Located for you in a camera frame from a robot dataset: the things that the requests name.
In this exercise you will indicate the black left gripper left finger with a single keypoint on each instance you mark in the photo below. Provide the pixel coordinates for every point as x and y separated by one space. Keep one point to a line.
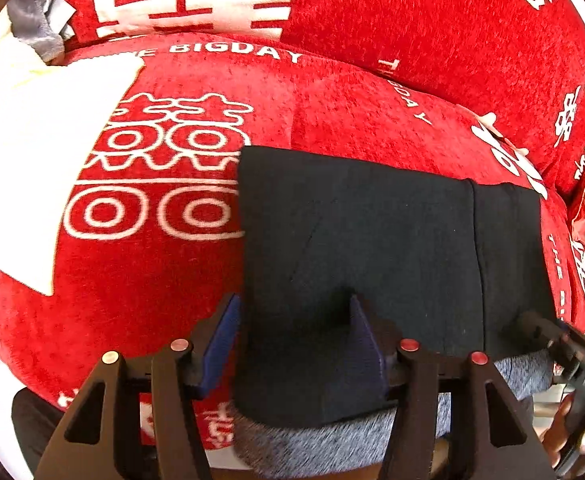
133 416

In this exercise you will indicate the grey fuzzy cloth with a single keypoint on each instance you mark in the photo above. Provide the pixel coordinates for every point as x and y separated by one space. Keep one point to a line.
44 25

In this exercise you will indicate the person's right hand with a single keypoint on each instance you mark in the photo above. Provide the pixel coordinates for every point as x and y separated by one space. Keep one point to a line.
555 438

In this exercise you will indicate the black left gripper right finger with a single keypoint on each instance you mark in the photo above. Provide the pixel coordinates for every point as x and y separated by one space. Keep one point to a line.
489 436

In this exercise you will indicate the red sofa cover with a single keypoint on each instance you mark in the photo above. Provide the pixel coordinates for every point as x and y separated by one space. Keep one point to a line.
151 239

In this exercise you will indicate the black pants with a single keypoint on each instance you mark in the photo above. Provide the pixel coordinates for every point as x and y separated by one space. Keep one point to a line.
344 257

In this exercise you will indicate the white cream blanket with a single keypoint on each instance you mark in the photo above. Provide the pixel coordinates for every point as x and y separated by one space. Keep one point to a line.
50 119

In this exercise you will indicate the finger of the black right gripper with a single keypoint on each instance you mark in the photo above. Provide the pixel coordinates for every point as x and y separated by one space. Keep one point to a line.
559 338

